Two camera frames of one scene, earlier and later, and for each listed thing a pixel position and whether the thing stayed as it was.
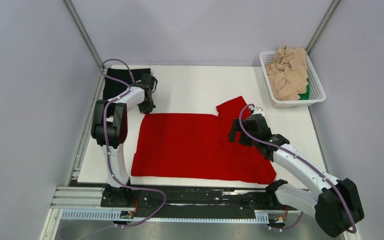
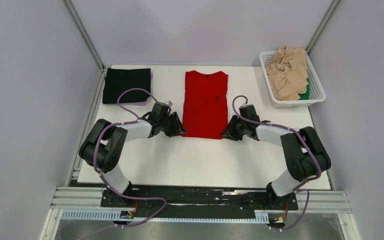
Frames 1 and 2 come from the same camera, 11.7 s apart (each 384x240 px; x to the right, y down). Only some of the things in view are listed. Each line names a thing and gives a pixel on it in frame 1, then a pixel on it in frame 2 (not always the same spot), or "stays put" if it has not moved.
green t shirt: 306,96 stays put
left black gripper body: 146,106 to 164,123
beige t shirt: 287,74 stays put
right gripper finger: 236,127 stays put
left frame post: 87,41 stays put
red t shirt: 197,145 to 205,114
